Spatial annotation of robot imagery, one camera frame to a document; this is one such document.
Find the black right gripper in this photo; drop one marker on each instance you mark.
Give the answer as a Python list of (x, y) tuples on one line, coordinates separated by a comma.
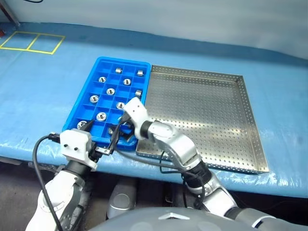
[(126, 131)]

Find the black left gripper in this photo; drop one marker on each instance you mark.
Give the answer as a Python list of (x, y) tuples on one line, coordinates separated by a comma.
[(93, 152)]

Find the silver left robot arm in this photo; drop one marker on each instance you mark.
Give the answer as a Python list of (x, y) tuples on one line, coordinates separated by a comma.
[(60, 192)]

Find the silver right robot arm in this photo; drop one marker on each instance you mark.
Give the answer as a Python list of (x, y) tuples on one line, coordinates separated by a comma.
[(178, 144)]

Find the blue compartment tray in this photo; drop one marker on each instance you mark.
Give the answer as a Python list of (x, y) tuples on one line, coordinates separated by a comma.
[(86, 113)]

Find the blue plastic table cover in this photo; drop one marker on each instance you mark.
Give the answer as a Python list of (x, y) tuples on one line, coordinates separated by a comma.
[(36, 96)]

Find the grey rounded leg cover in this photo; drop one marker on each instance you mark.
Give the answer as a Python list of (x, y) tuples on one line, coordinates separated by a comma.
[(121, 199)]

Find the perforated metal tray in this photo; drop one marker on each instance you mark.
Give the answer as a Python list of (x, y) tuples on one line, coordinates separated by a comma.
[(204, 108)]

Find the grey robot torso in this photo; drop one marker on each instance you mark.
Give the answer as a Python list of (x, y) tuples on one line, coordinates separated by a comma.
[(173, 221)]

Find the small red object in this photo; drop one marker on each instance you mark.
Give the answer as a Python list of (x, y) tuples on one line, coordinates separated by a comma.
[(2, 33)]

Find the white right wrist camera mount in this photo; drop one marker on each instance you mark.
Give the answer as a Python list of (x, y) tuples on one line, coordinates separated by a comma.
[(136, 110)]

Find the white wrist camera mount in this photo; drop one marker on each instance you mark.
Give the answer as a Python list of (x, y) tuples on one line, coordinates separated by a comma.
[(74, 144), (136, 110)]

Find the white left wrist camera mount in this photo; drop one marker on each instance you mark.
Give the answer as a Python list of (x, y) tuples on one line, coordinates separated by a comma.
[(74, 144)]

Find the metal frame post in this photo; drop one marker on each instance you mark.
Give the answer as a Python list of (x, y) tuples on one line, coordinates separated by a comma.
[(12, 12)]

